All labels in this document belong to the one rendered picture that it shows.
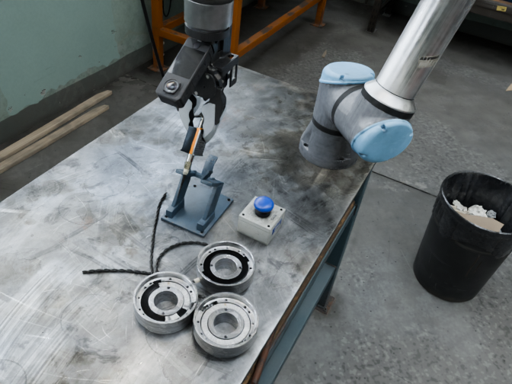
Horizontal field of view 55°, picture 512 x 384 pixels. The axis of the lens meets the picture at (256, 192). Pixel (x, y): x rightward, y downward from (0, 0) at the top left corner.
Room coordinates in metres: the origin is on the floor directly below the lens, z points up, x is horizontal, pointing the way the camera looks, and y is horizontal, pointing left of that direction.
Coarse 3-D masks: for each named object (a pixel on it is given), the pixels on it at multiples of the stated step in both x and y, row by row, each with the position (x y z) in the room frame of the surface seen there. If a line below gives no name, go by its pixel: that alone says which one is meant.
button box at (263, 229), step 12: (252, 204) 0.73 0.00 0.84; (240, 216) 0.69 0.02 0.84; (252, 216) 0.70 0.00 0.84; (264, 216) 0.70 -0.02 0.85; (276, 216) 0.70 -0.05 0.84; (240, 228) 0.69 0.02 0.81; (252, 228) 0.68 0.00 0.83; (264, 228) 0.67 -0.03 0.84; (276, 228) 0.69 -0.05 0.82; (264, 240) 0.67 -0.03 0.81
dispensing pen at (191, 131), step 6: (192, 126) 0.72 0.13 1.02; (198, 126) 0.73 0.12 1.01; (192, 132) 0.71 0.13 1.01; (186, 138) 0.71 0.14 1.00; (192, 138) 0.71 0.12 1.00; (186, 144) 0.70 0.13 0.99; (180, 150) 0.70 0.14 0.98; (186, 150) 0.70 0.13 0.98; (192, 156) 0.70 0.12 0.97; (186, 162) 0.70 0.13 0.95; (186, 168) 0.69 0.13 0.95; (186, 174) 0.68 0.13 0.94; (180, 186) 0.67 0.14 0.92
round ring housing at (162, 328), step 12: (156, 276) 0.53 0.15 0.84; (168, 276) 0.53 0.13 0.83; (180, 276) 0.53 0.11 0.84; (144, 288) 0.50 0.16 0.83; (168, 288) 0.51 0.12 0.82; (192, 288) 0.51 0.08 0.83; (156, 300) 0.49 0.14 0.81; (168, 300) 0.50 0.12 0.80; (180, 300) 0.49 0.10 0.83; (192, 300) 0.49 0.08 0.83; (156, 312) 0.46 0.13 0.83; (168, 312) 0.46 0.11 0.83; (192, 312) 0.46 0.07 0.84; (144, 324) 0.44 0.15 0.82; (156, 324) 0.43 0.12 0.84; (168, 324) 0.43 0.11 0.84; (180, 324) 0.44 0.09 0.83
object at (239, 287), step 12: (204, 252) 0.60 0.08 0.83; (240, 252) 0.61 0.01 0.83; (216, 264) 0.58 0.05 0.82; (228, 264) 0.59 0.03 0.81; (240, 264) 0.58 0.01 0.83; (252, 264) 0.59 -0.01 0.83; (204, 276) 0.54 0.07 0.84; (216, 276) 0.55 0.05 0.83; (228, 276) 0.55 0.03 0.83; (252, 276) 0.56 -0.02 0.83; (204, 288) 0.54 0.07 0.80; (216, 288) 0.52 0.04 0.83; (228, 288) 0.52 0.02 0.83; (240, 288) 0.53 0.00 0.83
